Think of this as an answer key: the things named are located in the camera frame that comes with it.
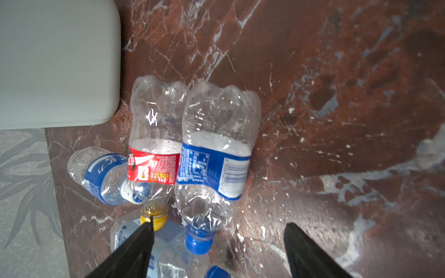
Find clear bottle red label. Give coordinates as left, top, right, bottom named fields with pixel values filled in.
left=127, top=75, right=189, bottom=231

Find clear bottle blue label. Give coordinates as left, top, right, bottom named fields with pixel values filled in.
left=175, top=81, right=261, bottom=255

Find white plastic trash bin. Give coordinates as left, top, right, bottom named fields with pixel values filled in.
left=1, top=1, right=121, bottom=130

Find soda water bottle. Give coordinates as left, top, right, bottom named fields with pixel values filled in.
left=110, top=208, right=213, bottom=278

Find small water bottle white cap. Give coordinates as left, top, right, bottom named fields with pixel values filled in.
left=67, top=147, right=143, bottom=206

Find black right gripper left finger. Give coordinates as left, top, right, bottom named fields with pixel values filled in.
left=87, top=217, right=155, bottom=278

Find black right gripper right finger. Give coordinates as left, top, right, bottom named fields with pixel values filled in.
left=284, top=222, right=351, bottom=278

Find water bottle blue cap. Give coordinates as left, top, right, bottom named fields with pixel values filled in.
left=204, top=265, right=231, bottom=278

